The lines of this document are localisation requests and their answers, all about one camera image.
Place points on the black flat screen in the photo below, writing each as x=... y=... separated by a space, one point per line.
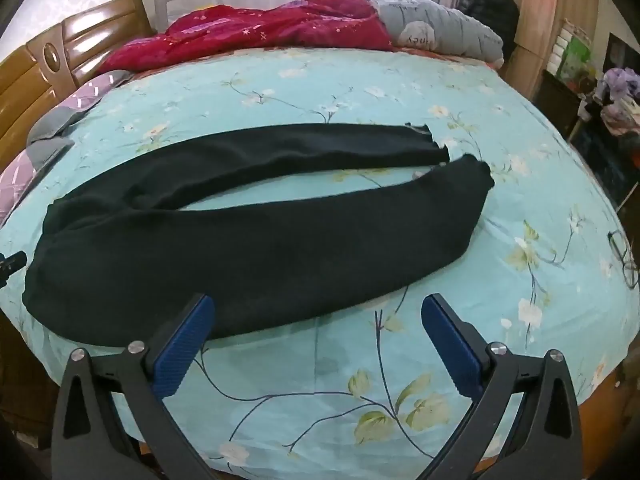
x=622 y=52

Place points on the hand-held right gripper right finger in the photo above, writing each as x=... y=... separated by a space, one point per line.
x=450 y=350

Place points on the pile of colourful clothes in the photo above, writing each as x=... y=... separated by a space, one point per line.
x=620 y=95

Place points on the black eyeglasses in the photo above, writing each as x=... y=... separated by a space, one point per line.
x=625 y=260

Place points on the black pants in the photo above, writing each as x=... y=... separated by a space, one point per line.
x=250 y=245

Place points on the wooden headboard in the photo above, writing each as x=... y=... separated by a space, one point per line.
x=100 y=25

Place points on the floral teal bed sheet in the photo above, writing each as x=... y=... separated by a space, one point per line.
x=350 y=90

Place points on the red printed blanket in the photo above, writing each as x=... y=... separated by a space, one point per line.
x=250 y=25

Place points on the black hanging clothes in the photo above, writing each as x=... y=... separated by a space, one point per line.
x=490 y=10

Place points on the grey quilted pillow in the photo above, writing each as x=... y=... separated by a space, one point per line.
x=440 y=25

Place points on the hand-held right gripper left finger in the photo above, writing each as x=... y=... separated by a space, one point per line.
x=182 y=347

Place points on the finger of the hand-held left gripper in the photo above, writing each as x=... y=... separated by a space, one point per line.
x=12 y=262

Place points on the green and white package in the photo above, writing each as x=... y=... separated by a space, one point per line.
x=570 y=52

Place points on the wooden wardrobe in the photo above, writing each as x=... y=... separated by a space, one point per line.
x=545 y=10

